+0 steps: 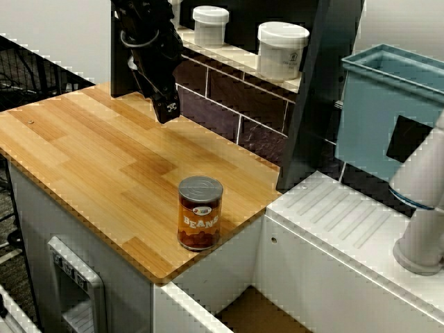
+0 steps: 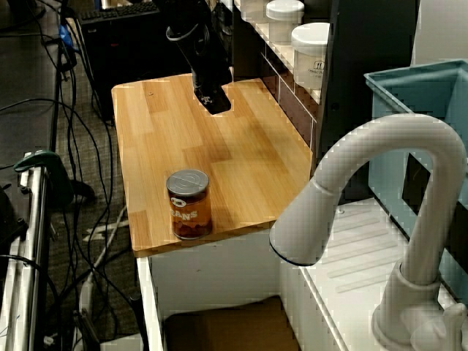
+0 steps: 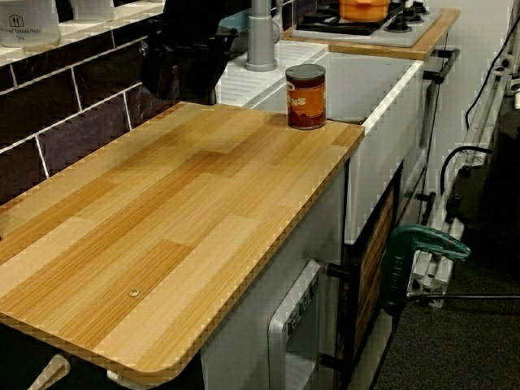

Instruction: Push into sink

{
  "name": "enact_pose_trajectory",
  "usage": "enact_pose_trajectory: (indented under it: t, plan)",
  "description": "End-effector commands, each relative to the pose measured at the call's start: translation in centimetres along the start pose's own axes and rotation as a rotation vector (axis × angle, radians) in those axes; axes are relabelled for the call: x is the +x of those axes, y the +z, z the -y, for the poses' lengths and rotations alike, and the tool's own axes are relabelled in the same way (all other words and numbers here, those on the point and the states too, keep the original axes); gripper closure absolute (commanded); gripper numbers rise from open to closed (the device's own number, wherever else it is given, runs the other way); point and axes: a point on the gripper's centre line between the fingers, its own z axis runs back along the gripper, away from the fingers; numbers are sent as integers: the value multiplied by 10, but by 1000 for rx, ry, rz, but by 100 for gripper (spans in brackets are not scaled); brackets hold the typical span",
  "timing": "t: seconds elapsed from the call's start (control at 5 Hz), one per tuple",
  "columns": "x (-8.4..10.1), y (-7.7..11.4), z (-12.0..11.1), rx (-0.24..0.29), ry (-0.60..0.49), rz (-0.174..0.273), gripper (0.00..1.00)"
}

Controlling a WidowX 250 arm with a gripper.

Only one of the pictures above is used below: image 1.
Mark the white jar with printed logo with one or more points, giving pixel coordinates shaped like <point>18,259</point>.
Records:
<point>281,52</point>

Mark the plain white plastic jar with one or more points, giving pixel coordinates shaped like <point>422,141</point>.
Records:
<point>211,27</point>

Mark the dark purple tile backsplash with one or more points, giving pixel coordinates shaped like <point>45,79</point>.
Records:
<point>236,111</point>

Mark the beige shelf board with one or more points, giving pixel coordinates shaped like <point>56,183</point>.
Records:
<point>239,59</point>

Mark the black square sticker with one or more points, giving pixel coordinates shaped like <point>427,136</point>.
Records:
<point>409,138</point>

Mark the black hutch side panel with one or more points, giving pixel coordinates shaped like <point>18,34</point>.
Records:
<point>312,121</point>
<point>119,69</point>

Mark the silver metal rail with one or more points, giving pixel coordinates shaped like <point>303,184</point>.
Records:
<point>14,312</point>

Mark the white kitchen cabinet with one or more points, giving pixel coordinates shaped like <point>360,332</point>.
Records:
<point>38,222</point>

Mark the white toy faucet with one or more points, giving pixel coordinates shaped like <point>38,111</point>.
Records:
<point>419,215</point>

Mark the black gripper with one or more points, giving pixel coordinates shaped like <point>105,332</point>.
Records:
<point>156,66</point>

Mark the beans can with orange label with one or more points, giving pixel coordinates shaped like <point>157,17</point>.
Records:
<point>200,218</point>

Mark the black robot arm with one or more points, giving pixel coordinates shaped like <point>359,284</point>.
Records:
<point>138,17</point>

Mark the blue plastic bin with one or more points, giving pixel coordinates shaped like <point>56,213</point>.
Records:
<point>367,114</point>

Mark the white toy sink unit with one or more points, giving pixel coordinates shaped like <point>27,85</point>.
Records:
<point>312,263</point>

